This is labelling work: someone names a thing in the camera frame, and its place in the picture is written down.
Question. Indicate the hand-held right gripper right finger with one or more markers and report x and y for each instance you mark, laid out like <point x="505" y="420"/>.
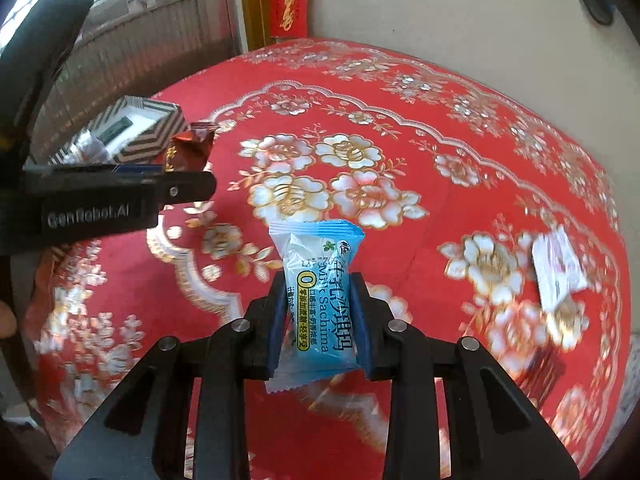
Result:
<point x="361" y="335"/>

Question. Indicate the person's left hand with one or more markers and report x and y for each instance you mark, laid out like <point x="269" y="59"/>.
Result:
<point x="7" y="320"/>

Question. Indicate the clear snack packet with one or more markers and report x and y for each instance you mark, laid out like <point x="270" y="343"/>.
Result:
<point x="90" y="147"/>

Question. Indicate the wooden door frame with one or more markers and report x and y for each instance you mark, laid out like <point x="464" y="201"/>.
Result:
<point x="252" y="5"/>

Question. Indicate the glossy red brown snack packet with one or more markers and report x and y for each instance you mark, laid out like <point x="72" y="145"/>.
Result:
<point x="190" y="147"/>

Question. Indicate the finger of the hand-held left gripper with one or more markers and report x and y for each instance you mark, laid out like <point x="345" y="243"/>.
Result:
<point x="135" y="168"/>
<point x="185" y="187"/>

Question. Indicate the white pink snack packet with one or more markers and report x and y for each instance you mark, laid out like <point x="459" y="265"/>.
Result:
<point x="557" y="270"/>

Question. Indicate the blue white snack packet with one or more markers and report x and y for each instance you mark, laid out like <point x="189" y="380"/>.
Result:
<point x="320" y="285"/>

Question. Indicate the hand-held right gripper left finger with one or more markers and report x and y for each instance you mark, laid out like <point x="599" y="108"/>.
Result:
<point x="280" y="332"/>

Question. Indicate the striped cardboard box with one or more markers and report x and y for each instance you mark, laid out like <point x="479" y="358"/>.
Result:
<point x="145" y="130"/>

